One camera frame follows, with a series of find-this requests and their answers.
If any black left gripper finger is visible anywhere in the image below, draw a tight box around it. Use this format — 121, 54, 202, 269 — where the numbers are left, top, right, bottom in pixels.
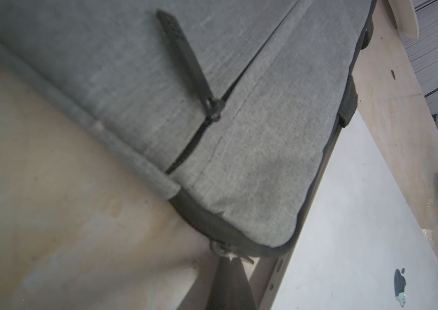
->
205, 257, 257, 310

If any white laptop yellow logo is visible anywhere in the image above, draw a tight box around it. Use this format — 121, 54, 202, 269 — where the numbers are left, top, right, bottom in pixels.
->
260, 114, 438, 309

